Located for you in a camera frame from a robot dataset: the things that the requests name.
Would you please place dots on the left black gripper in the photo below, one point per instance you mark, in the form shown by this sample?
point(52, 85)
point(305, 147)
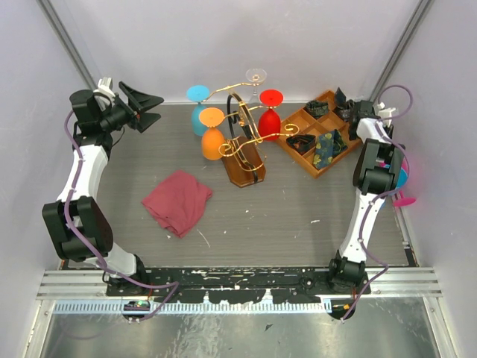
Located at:
point(139, 101)

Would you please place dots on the blue wine glass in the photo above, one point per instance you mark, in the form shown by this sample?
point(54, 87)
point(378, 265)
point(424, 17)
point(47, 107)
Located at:
point(401, 178)
point(197, 94)

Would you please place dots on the pink wine glass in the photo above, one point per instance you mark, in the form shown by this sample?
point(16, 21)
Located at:
point(401, 199)

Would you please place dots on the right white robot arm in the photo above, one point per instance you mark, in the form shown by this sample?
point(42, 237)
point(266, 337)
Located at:
point(376, 175)

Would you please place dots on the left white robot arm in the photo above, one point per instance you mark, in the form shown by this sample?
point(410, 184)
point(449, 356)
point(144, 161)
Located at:
point(78, 229)

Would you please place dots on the orange wine glass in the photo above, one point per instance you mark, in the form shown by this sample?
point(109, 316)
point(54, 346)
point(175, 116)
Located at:
point(213, 138)

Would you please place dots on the clear wine glass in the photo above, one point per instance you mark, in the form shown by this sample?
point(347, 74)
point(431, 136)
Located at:
point(256, 76)

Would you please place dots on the red wine glass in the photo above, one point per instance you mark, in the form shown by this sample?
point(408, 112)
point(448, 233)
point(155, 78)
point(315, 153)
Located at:
point(270, 122)

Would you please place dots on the dark red cloth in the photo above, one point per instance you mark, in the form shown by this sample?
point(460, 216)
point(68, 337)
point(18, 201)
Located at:
point(178, 202)

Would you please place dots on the black rolled tie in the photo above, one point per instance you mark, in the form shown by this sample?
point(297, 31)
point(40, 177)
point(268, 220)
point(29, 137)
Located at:
point(301, 143)

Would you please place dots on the dark green rolled tie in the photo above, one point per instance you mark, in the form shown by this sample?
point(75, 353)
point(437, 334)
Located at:
point(316, 108)

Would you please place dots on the wooden compartment tray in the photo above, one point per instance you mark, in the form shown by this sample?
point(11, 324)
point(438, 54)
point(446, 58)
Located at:
point(309, 125)

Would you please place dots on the blue floral folded tie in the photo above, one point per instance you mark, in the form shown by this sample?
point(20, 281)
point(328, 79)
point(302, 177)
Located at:
point(328, 147)

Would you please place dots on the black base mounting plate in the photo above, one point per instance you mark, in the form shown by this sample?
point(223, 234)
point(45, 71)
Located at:
point(233, 285)

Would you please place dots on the dark patterned rolled tie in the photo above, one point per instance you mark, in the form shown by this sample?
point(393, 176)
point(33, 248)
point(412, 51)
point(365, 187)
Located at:
point(345, 108)

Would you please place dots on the gold wire wine glass rack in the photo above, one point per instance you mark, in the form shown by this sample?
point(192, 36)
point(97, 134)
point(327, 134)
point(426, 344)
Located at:
point(241, 155)

